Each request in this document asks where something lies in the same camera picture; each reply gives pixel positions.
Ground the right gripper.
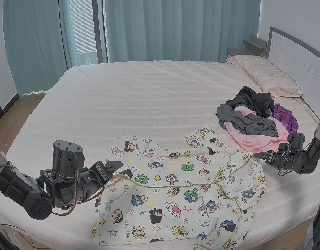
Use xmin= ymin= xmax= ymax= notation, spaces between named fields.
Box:
xmin=254 ymin=150 xmax=293 ymax=172

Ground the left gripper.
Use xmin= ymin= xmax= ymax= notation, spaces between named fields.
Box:
xmin=81 ymin=160 xmax=124 ymax=194

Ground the white printed pyjama top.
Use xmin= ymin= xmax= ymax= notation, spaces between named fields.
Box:
xmin=92 ymin=125 xmax=265 ymax=250

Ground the pile of clothes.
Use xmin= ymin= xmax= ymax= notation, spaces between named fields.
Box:
xmin=215 ymin=86 xmax=299 ymax=152

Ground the bed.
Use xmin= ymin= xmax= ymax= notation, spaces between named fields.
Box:
xmin=0 ymin=26 xmax=320 ymax=250

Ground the pink pillow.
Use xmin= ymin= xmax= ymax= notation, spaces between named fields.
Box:
xmin=226 ymin=54 xmax=303 ymax=98

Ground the grey bedside table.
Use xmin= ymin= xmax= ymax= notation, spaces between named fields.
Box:
xmin=227 ymin=34 xmax=267 ymax=59

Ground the window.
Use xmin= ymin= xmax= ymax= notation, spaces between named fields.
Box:
xmin=68 ymin=0 xmax=110 ymax=66

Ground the blue-green curtain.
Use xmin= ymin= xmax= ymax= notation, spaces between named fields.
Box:
xmin=3 ymin=0 xmax=71 ymax=97
xmin=104 ymin=0 xmax=262 ymax=63

